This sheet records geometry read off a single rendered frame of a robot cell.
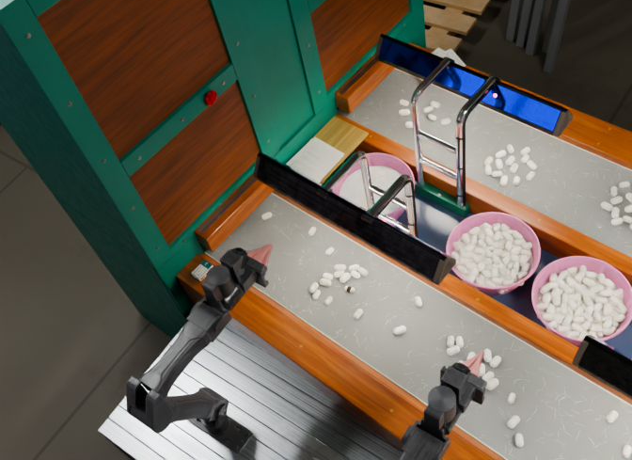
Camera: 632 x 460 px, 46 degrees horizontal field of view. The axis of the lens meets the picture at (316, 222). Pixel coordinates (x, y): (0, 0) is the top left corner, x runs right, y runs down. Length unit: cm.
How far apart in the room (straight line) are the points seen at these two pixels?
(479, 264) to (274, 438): 76
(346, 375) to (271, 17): 102
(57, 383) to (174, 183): 135
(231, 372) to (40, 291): 151
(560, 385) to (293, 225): 92
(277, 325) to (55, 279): 160
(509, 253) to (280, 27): 94
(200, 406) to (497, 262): 93
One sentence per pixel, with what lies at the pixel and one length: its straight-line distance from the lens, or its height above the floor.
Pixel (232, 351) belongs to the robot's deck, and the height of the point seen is 67.
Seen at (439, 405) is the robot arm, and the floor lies 117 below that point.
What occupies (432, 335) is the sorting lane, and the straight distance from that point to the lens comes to 208.
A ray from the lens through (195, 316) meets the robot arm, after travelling 181.
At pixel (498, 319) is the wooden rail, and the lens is 208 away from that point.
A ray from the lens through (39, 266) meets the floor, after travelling 360.
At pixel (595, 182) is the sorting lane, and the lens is 240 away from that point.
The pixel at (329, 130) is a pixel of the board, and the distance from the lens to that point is 252.
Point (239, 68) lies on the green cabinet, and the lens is 211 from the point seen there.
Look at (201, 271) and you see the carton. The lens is 227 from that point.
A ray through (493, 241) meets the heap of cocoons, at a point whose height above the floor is 74.
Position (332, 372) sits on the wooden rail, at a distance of 203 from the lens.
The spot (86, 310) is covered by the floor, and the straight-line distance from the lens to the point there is 335.
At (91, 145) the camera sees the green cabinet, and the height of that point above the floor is 138.
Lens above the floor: 260
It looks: 53 degrees down
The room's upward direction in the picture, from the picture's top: 16 degrees counter-clockwise
